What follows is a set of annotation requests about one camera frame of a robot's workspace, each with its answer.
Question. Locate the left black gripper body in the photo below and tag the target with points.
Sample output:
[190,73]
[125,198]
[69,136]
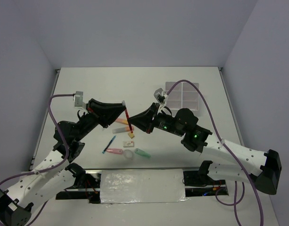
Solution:
[88,122]

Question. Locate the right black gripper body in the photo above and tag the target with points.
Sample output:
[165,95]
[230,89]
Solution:
[165,122]

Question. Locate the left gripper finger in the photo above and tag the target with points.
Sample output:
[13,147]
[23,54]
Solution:
[101,108]
[107,117]

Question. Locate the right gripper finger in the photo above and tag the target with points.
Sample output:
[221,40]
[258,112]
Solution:
[145,116]
[143,124]

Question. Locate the red pen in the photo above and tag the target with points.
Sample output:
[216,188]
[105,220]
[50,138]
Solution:
[127,116]

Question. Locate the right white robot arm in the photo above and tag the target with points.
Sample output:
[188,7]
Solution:
[262,169]

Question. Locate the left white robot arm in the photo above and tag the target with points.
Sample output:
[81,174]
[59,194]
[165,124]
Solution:
[57,171]

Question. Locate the yellow eraser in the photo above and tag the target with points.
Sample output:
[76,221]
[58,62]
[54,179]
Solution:
[131,135]

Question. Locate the orange highlighter clear cap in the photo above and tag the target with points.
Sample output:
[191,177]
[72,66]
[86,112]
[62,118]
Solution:
[121,130]

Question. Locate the left white compartment container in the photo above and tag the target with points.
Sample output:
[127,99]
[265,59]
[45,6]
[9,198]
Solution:
[174,101]

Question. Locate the white compartment container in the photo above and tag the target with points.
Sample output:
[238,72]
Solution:
[190,97]
[174,101]

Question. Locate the white eraser red label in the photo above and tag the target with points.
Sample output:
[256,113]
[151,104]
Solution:
[127,144]

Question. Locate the right white compartment container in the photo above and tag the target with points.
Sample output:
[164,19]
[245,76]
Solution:
[190,97]

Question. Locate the green highlighter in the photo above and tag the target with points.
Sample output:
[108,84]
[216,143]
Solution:
[142,153]

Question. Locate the blue pen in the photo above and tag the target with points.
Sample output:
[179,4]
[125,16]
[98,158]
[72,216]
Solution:
[109,144]

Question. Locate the white base cover plate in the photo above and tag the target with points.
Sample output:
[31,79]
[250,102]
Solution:
[142,186]

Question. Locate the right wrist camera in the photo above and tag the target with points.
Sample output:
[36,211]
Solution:
[161,96]

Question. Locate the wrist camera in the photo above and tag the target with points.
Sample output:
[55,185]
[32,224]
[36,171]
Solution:
[78,100]
[161,96]

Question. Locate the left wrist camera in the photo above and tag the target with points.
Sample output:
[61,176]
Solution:
[78,100]

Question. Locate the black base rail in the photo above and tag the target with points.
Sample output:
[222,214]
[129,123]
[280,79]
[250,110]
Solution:
[194,187]

